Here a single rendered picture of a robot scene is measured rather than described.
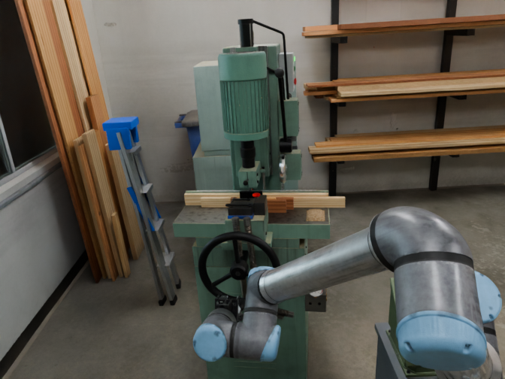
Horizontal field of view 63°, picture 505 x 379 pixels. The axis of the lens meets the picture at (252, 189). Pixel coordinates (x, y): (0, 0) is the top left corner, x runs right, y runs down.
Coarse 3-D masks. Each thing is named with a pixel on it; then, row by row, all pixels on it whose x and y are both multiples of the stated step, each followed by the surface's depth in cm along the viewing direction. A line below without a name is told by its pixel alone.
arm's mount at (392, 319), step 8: (392, 280) 138; (392, 288) 137; (392, 296) 137; (392, 304) 139; (392, 312) 139; (392, 320) 140; (392, 328) 140; (392, 336) 140; (392, 344) 139; (400, 360) 132; (408, 368) 129; (416, 368) 127; (424, 368) 127; (408, 376) 127; (416, 376) 127; (424, 376) 127
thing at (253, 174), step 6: (258, 162) 170; (240, 168) 163; (246, 168) 163; (252, 168) 163; (258, 168) 165; (240, 174) 161; (246, 174) 160; (252, 174) 160; (258, 174) 162; (240, 180) 162; (252, 180) 161; (258, 180) 163; (240, 186) 163; (246, 186) 162; (252, 186) 162
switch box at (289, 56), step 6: (282, 54) 173; (288, 54) 173; (282, 60) 174; (288, 60) 174; (282, 66) 175; (288, 66) 174; (288, 72) 175; (294, 72) 182; (288, 78) 176; (294, 78) 182; (294, 84) 182
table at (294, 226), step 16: (192, 208) 172; (208, 208) 171; (224, 208) 170; (304, 208) 165; (320, 208) 164; (176, 224) 159; (192, 224) 158; (208, 224) 158; (224, 224) 157; (272, 224) 154; (288, 224) 153; (304, 224) 152; (320, 224) 151; (272, 240) 152
